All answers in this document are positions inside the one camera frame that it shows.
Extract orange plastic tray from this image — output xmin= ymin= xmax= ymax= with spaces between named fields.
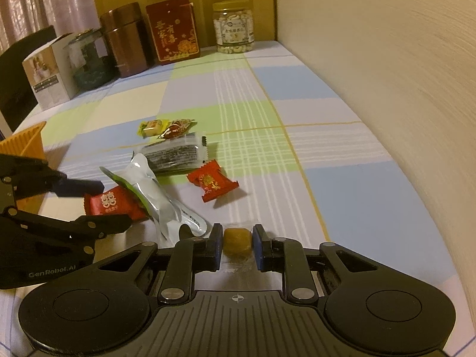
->
xmin=1 ymin=121 xmax=47 ymax=214

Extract clear black sesame bar packet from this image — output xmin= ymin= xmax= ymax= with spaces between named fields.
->
xmin=133 ymin=132 xmax=208 ymax=174

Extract dark green glass jar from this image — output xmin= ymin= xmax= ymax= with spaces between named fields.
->
xmin=68 ymin=28 xmax=115 ymax=91

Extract dark red foil candy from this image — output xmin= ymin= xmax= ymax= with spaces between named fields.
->
xmin=158 ymin=118 xmax=196 ymax=140

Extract red twisted wrapper candy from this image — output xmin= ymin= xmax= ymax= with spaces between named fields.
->
xmin=186 ymin=159 xmax=239 ymax=202

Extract black chair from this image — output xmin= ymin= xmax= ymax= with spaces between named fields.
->
xmin=0 ymin=26 xmax=56 ymax=131

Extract pink curtain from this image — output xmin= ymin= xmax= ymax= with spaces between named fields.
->
xmin=1 ymin=0 xmax=99 ymax=52

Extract yellow green candy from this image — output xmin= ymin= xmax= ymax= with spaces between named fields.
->
xmin=137 ymin=119 xmax=170 ymax=139

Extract red double happiness packet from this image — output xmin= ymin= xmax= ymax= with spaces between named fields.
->
xmin=84 ymin=186 xmax=148 ymax=222

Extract clear jar of nuts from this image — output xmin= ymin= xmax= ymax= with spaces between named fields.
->
xmin=212 ymin=0 xmax=255 ymax=54

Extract brown metal canister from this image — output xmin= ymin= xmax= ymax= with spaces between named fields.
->
xmin=99 ymin=2 xmax=153 ymax=78

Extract green silver snack pouch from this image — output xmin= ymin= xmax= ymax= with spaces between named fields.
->
xmin=100 ymin=153 xmax=208 ymax=247

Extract white product box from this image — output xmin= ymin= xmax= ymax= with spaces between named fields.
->
xmin=23 ymin=33 xmax=79 ymax=110

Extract clear amber candy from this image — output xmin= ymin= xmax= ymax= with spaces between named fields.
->
xmin=223 ymin=228 xmax=253 ymax=263

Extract red gold gift box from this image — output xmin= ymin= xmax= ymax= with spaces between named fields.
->
xmin=146 ymin=0 xmax=201 ymax=65

